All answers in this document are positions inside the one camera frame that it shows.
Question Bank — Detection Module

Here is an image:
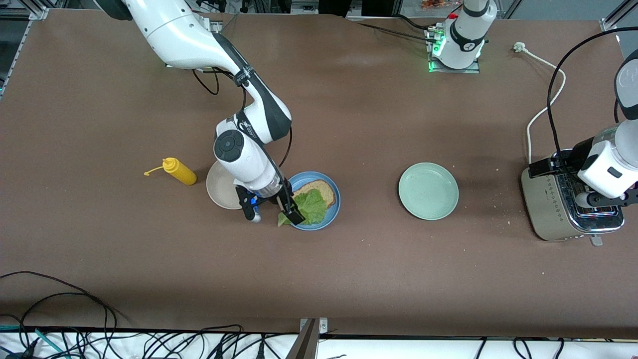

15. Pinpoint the long black looped cable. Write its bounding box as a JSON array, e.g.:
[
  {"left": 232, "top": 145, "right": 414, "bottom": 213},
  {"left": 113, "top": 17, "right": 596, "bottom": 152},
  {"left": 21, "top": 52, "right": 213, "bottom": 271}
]
[{"left": 0, "top": 271, "right": 118, "bottom": 359}]

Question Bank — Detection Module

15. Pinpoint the silver two-slot toaster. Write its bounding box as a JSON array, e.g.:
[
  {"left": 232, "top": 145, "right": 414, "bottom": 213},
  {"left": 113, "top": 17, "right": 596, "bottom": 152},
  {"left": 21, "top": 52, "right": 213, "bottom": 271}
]
[{"left": 520, "top": 150, "right": 626, "bottom": 247}]

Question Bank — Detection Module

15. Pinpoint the black base power cable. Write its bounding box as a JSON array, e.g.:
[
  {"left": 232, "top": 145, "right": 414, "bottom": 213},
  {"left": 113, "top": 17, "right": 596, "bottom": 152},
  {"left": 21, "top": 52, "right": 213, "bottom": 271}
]
[
  {"left": 357, "top": 22, "right": 439, "bottom": 43},
  {"left": 396, "top": 14, "right": 442, "bottom": 31}
]

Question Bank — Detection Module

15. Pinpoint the yellow squeeze bottle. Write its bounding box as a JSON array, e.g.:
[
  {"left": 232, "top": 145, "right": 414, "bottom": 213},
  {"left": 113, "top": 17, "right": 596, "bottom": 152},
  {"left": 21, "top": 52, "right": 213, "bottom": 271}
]
[{"left": 144, "top": 157, "right": 197, "bottom": 186}]

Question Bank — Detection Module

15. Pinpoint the green round plate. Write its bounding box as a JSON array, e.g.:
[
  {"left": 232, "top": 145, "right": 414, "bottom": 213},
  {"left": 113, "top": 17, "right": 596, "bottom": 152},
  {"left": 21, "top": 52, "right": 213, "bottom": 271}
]
[{"left": 398, "top": 162, "right": 460, "bottom": 221}]

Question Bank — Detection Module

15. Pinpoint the blue round plate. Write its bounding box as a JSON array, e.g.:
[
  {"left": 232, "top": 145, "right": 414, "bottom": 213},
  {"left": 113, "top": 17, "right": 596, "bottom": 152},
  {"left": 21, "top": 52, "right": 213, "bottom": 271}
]
[{"left": 284, "top": 172, "right": 341, "bottom": 231}]

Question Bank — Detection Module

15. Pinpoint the brown bread slice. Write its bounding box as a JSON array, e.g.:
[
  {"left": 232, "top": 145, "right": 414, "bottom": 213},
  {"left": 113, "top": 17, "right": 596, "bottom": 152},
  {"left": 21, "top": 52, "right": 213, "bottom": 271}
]
[{"left": 292, "top": 179, "right": 337, "bottom": 208}]

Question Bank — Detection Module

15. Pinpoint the green lettuce leaf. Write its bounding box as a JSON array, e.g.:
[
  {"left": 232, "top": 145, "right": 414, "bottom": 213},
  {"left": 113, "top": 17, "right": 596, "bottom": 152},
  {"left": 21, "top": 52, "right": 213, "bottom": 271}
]
[{"left": 277, "top": 188, "right": 328, "bottom": 227}]

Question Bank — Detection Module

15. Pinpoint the beige round plate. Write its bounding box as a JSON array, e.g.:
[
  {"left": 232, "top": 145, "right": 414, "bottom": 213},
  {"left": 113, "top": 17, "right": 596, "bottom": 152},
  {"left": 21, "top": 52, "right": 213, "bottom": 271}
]
[{"left": 206, "top": 160, "right": 245, "bottom": 210}]

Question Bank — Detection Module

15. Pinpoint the short black looped cable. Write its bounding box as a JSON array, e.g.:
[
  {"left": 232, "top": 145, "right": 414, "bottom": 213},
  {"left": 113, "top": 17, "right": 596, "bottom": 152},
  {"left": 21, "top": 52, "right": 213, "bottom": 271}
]
[{"left": 19, "top": 292, "right": 109, "bottom": 359}]

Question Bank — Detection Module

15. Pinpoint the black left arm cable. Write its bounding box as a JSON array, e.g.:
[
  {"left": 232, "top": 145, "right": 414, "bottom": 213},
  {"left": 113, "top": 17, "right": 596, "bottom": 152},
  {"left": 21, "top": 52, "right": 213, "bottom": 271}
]
[{"left": 547, "top": 27, "right": 638, "bottom": 168}]

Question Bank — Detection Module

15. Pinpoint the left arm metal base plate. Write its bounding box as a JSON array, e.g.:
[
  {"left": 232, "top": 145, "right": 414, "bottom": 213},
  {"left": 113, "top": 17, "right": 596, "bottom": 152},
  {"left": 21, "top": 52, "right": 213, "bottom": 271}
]
[{"left": 428, "top": 27, "right": 482, "bottom": 74}]

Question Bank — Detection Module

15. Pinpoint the white toaster power cable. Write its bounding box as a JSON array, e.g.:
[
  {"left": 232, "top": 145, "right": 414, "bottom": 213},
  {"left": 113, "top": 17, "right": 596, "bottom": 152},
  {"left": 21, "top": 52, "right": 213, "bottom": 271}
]
[{"left": 513, "top": 42, "right": 567, "bottom": 166}]

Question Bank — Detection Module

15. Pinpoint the aluminium profile post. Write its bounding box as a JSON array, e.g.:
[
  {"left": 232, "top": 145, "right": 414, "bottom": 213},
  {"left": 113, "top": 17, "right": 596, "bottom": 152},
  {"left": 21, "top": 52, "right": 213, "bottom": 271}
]
[{"left": 285, "top": 318, "right": 328, "bottom": 359}]

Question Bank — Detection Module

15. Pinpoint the teal cable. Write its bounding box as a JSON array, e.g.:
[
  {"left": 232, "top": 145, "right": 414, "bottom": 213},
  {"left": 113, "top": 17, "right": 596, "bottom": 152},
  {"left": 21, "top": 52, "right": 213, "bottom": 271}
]
[{"left": 0, "top": 324, "right": 66, "bottom": 358}]

